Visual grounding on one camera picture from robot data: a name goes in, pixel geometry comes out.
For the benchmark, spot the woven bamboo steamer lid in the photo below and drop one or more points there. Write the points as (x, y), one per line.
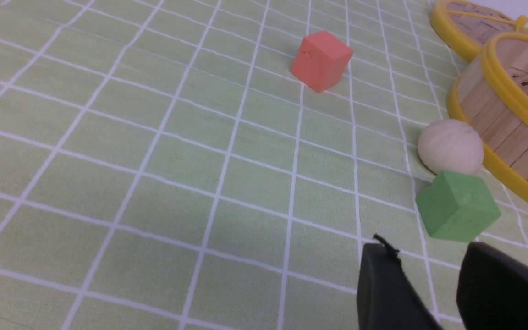
(466, 26)

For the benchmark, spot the red foam cube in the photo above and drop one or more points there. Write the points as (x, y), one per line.
(321, 61)

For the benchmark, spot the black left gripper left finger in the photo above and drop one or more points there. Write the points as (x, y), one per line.
(386, 299)

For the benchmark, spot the white bun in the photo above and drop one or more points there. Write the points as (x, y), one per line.
(451, 145)

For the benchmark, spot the green foam cube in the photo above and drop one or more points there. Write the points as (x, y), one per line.
(457, 207)

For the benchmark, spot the bamboo steamer tray yellow rim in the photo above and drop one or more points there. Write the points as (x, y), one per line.
(491, 96)

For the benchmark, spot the green checkered tablecloth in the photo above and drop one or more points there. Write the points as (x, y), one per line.
(162, 169)

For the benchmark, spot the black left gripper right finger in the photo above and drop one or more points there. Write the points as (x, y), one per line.
(492, 290)

